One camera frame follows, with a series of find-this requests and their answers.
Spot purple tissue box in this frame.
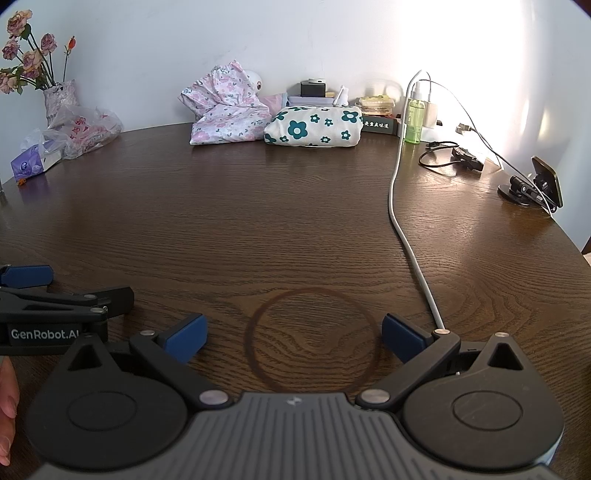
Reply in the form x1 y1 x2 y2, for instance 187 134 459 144
10 144 63 182

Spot green liquid bottle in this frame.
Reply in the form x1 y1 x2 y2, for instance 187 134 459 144
404 80 426 145

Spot thin white cable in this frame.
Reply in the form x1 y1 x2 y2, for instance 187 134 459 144
418 78 557 215

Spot white power strip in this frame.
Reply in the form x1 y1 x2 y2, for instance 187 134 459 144
396 115 502 171

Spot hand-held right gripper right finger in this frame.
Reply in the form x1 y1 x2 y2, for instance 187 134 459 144
355 313 525 411

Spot pink cloth pouch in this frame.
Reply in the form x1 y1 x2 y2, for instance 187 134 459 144
261 93 289 114

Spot clear plastic bag red print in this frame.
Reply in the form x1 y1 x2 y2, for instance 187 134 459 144
21 104 124 160

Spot pink floral garment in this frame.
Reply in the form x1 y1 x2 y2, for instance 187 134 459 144
180 60 273 146

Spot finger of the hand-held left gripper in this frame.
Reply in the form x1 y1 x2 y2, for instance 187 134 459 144
0 264 54 289
0 286 136 324

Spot folded white cloth teal flowers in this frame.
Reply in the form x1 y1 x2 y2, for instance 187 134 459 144
264 105 363 149

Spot dark printed box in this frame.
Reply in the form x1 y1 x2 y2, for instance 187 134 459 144
361 115 399 138

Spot patterned flower vase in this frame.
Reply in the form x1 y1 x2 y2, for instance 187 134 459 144
44 79 79 127

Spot person's left hand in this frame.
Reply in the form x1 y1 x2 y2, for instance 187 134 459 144
0 357 20 455

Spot thick white cable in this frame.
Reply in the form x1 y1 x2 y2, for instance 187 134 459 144
388 69 452 334

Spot black cable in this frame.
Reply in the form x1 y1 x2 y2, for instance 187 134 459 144
419 141 462 175

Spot lavender flat box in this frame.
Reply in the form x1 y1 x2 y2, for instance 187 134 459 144
286 95 338 108

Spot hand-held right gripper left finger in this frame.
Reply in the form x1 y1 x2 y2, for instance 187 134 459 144
65 313 234 411

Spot smartphone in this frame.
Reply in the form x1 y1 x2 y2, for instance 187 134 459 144
531 156 564 208

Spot dried rose bouquet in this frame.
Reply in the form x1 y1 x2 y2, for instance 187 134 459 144
0 10 77 95

